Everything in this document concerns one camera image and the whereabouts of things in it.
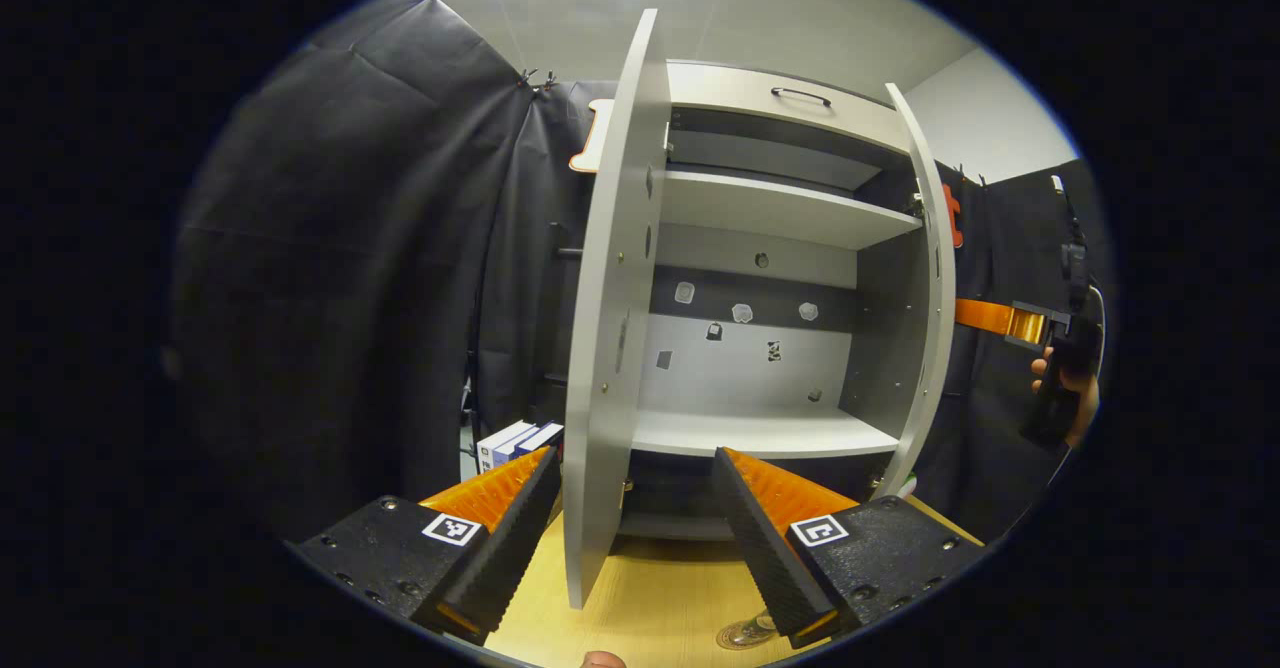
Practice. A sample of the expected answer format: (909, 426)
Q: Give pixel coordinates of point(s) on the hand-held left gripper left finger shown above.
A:
(510, 538)

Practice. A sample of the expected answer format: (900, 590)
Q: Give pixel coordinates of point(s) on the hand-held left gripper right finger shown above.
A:
(765, 558)

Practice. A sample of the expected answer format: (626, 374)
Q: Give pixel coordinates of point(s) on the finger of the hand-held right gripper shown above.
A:
(990, 316)

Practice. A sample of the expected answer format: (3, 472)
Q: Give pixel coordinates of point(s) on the white cabinet door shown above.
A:
(600, 348)
(935, 278)

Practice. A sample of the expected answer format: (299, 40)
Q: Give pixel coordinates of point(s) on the clear plastic bottle green label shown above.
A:
(745, 633)

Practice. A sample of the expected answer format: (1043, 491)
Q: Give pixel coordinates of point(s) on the metal door hinge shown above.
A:
(916, 200)

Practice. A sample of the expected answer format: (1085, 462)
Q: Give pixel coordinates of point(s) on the white grey cabinet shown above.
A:
(740, 368)

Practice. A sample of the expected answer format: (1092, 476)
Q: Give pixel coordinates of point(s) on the white cabinet shelf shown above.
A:
(770, 208)

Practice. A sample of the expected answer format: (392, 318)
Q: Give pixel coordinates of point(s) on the white cabinet drawer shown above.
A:
(730, 93)

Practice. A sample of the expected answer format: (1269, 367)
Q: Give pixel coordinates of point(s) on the blue white box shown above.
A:
(540, 438)

